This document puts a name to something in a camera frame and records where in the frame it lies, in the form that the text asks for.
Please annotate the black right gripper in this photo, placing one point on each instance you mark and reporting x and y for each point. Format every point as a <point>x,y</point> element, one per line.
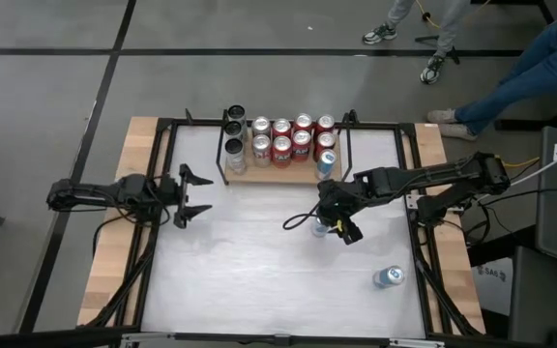
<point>337,198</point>

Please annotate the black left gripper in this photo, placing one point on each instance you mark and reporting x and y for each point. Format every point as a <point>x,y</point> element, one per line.
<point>169,193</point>

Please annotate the blue silver Red Bull can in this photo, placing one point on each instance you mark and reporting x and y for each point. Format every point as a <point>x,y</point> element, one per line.
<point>318,228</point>
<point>326,163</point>
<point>389,276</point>

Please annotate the white Celsius can black lid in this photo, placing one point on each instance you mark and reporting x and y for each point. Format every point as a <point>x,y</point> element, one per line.
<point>236,113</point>
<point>233,128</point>
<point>235,154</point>

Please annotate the silver Diet Coke can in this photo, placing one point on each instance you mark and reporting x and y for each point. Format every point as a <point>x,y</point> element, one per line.
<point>261,150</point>
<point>260,124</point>

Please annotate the red can with black graphic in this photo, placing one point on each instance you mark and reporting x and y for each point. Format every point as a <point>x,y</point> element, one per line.
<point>326,141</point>

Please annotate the red Fanta can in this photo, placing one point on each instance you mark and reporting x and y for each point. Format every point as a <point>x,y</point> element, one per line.
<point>303,121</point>
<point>325,123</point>
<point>281,126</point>
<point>301,145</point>

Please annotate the red soda can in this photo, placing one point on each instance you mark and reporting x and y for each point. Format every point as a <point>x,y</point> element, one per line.
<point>282,151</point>

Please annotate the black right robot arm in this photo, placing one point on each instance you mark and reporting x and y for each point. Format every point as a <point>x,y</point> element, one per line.
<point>433,176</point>

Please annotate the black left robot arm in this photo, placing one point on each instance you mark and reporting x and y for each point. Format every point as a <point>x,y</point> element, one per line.
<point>90,193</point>

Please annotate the white table cover sheet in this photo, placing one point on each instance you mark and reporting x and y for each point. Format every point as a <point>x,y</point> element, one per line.
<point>240,261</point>

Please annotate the wooden tray board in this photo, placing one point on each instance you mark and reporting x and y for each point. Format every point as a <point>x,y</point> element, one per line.
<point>278,173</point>

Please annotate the white printed box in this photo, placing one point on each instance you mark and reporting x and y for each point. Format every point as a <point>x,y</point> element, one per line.
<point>493,285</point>

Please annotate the grey box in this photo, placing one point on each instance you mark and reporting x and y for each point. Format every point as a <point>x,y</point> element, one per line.
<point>539,295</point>

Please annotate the black furniture leg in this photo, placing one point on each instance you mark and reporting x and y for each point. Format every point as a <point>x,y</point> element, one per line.
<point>525,124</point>

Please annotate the person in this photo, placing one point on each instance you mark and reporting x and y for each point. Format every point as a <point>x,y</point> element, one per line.
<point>539,72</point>
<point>448,24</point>

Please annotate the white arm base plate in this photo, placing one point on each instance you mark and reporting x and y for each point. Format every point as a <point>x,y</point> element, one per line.
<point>411,201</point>

